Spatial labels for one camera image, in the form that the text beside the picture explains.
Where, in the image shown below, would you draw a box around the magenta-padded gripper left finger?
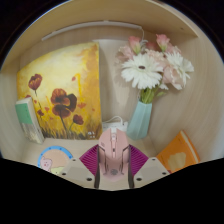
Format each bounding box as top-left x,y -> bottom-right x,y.
59,143 -> 101,190

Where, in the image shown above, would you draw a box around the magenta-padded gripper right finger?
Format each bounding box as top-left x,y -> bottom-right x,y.
127,143 -> 171,190

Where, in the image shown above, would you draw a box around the pink computer mouse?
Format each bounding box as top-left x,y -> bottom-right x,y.
97,127 -> 131,183

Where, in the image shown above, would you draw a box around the round cartoon print mouse pad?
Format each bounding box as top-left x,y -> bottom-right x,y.
37,145 -> 74,176

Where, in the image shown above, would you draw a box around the white power strip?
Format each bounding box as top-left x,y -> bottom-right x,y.
101,121 -> 129,134

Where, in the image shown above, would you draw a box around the teal faceted vase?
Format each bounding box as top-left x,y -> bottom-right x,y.
125,100 -> 153,141

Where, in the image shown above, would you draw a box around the green cover book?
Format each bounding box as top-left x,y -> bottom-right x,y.
14,96 -> 45,145

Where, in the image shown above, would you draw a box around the poppy flower canvas painting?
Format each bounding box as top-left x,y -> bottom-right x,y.
16,41 -> 103,140

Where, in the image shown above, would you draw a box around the pink and white flower bouquet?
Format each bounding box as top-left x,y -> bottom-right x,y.
115,33 -> 195,104

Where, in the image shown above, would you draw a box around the white power cable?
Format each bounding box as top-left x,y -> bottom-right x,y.
101,115 -> 128,126

